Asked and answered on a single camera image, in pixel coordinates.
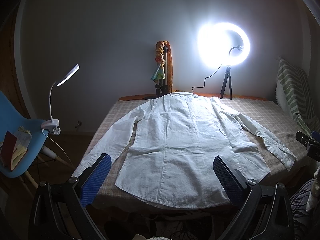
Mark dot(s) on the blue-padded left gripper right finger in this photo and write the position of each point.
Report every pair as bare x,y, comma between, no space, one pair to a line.
231,180

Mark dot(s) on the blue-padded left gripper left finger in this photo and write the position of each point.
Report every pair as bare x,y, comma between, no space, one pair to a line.
92,179

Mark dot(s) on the white long-sleeved shirt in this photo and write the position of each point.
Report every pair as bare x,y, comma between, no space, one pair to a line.
171,143

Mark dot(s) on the green striped white pillow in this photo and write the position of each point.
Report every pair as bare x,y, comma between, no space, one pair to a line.
294,97

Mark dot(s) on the plaid beige bed blanket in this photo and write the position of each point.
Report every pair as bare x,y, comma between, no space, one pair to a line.
267,113

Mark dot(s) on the white clip-on desk lamp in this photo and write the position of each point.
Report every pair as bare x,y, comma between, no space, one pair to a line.
57,99

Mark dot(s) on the red and yellow books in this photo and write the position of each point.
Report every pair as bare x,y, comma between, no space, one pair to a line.
14,146

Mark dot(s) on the blue plastic chair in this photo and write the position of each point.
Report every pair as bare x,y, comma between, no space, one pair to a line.
12,121

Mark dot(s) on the black mini tripod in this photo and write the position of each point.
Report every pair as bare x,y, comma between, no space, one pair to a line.
227,79

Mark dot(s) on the bright ring light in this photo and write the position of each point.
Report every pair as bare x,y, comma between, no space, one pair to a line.
222,44

